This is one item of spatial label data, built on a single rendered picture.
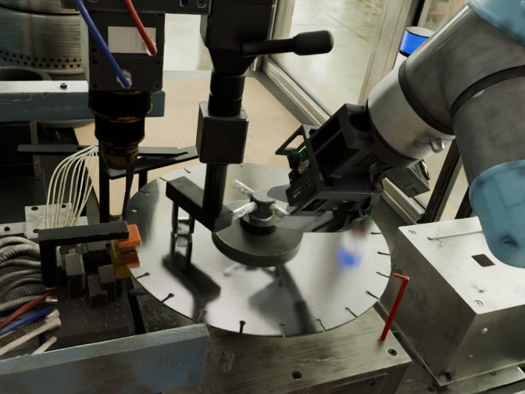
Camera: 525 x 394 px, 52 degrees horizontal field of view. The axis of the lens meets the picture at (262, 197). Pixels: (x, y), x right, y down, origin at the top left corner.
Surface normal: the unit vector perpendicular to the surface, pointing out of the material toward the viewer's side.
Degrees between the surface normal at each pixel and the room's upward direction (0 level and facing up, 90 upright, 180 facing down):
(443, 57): 82
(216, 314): 0
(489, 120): 64
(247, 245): 5
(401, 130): 102
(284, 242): 5
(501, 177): 70
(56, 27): 90
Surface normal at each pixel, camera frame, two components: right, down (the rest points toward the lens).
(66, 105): 0.36, 0.56
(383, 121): -0.76, 0.24
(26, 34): 0.00, 0.55
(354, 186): 0.48, -0.44
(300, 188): -0.85, -0.04
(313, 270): 0.15, -0.83
